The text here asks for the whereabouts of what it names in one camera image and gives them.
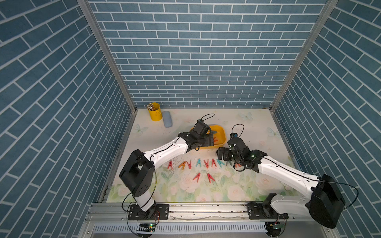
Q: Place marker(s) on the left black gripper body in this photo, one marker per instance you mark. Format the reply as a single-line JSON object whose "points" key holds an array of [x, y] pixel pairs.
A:
{"points": [[204, 141]]}

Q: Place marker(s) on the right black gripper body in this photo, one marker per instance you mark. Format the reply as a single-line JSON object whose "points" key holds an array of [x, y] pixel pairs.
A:
{"points": [[227, 155]]}

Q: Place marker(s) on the yellow plastic storage box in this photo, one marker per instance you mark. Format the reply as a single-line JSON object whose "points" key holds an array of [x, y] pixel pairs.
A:
{"points": [[219, 138]]}

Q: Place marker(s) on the pink-red clothespin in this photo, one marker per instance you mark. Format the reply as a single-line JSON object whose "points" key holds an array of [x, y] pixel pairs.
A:
{"points": [[213, 163]]}

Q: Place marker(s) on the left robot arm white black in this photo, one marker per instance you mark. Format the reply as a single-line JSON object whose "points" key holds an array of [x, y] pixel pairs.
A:
{"points": [[140, 168]]}

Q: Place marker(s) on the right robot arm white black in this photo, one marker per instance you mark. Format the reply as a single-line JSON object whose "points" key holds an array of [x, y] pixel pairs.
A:
{"points": [[320, 196]]}

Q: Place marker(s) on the blue-grey fabric case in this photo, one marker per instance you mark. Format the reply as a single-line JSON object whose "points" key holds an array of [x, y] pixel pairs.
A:
{"points": [[167, 119]]}

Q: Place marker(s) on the yellow pen cup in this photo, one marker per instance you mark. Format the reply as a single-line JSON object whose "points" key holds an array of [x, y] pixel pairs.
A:
{"points": [[156, 115]]}

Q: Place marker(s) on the pens in cup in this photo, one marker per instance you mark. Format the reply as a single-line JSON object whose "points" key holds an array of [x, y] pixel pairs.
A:
{"points": [[151, 107]]}

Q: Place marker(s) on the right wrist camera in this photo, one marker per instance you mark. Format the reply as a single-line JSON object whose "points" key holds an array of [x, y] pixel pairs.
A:
{"points": [[233, 135]]}

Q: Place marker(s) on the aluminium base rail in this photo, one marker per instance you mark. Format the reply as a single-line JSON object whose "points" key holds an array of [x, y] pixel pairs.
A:
{"points": [[179, 211]]}

